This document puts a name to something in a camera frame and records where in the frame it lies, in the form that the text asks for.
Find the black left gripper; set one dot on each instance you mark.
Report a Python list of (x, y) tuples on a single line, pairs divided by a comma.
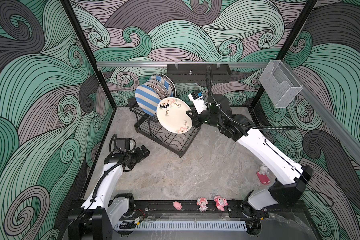
[(140, 156)]

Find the cream floral plate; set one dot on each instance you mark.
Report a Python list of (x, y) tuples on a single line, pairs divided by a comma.
[(171, 113)]

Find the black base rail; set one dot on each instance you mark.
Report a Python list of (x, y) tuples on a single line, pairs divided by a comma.
[(236, 209)]

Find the black wire dish rack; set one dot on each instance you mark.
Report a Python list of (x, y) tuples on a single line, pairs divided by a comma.
[(150, 127)]

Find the white bunny figurine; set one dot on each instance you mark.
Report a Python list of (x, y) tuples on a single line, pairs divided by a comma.
[(263, 169)]

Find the aluminium wall rail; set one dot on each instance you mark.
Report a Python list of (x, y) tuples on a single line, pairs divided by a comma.
[(154, 64)]

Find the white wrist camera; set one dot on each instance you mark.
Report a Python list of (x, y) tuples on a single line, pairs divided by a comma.
[(125, 145), (198, 100)]

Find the clear acrylic wall holder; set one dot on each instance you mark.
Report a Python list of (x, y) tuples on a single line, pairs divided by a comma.
[(280, 83)]

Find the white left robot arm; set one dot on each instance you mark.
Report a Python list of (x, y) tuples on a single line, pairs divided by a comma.
[(99, 215)]

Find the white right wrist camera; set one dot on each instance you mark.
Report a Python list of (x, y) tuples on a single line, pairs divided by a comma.
[(198, 100)]

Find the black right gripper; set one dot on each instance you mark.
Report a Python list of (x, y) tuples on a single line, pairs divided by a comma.
[(197, 120)]

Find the small pink pig toy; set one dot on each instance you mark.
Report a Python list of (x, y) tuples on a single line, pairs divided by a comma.
[(177, 205)]

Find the pink plush creature toy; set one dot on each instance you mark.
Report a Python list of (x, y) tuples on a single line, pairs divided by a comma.
[(221, 203)]

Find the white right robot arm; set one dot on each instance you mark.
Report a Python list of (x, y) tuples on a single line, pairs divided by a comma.
[(291, 178)]

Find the blue white striped plate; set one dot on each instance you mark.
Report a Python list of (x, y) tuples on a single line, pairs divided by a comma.
[(168, 84), (147, 99)]

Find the pink hooded doll figurine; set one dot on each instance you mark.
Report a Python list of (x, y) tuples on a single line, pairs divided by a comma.
[(202, 202)]

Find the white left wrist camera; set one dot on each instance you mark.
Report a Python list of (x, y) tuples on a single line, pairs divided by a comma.
[(125, 145)]

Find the white slotted cable duct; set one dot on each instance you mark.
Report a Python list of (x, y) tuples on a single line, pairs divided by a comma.
[(186, 226)]

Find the black wall-mounted tray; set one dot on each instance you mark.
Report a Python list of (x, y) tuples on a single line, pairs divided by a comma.
[(197, 74)]

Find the white plate red Chinese characters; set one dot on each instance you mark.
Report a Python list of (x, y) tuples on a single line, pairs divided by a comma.
[(158, 87)]

